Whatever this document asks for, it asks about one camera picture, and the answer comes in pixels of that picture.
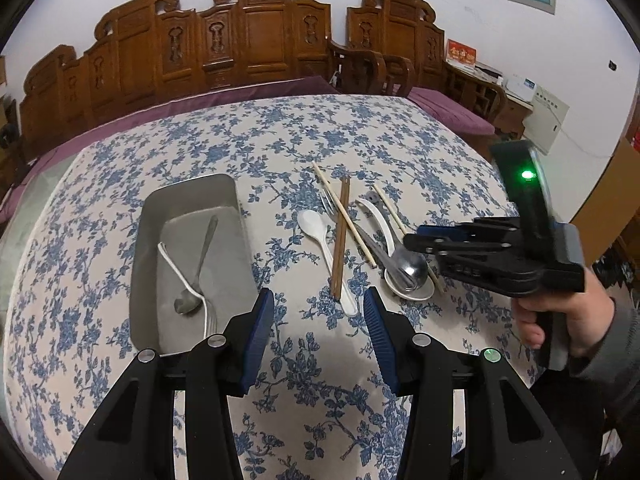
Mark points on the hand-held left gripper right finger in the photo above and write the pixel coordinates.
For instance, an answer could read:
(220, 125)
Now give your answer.
(377, 327)

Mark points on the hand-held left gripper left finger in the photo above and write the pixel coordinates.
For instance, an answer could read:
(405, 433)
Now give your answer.
(260, 322)

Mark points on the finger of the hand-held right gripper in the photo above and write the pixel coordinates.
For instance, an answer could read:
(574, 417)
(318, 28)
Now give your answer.
(425, 243)
(440, 230)

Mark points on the metal spoon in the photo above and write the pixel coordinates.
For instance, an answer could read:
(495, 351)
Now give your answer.
(411, 266)
(188, 304)

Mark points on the white ceramic spoon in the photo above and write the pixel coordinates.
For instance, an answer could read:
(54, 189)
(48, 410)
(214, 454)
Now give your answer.
(372, 212)

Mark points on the metal tray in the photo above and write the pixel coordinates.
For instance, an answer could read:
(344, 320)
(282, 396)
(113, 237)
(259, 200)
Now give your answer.
(220, 260)

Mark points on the white plastic fork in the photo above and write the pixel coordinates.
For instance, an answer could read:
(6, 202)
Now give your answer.
(172, 267)

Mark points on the metal fork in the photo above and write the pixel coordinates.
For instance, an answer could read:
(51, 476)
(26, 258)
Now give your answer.
(327, 202)

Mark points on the white plastic spoon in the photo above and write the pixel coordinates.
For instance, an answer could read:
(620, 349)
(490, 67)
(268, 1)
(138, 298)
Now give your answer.
(312, 225)

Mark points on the person's right forearm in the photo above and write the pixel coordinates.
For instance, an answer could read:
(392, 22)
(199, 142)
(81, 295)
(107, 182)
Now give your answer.
(615, 360)

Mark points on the person's right hand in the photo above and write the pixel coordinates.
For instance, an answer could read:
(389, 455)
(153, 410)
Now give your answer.
(590, 315)

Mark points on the brown wooden board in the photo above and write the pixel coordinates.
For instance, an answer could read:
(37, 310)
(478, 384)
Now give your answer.
(607, 195)

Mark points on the white electrical cabinet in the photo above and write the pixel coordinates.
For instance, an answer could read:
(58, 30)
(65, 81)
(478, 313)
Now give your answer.
(547, 120)

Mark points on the purple armchair cushion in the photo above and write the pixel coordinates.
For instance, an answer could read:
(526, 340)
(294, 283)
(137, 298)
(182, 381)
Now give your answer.
(450, 110)

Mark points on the white device box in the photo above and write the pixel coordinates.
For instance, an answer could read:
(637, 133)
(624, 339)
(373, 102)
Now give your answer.
(521, 87)

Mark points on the wooden side table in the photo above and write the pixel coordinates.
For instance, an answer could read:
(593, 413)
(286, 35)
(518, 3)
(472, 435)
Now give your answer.
(480, 92)

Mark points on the stack of papers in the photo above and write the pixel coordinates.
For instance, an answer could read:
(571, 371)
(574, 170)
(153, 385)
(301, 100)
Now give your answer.
(487, 71)

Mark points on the red desk calendar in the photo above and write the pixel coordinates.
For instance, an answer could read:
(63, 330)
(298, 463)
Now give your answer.
(461, 52)

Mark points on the blue floral tablecloth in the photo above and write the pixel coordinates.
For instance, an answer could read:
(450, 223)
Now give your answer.
(200, 135)

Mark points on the carved wooden armchair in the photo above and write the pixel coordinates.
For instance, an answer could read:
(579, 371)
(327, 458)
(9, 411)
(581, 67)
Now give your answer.
(400, 30)

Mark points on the purple sofa cushion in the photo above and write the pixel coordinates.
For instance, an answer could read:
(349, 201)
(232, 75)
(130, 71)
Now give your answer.
(175, 102)

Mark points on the carved wooden sofa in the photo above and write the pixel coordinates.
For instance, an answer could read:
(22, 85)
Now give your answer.
(260, 35)

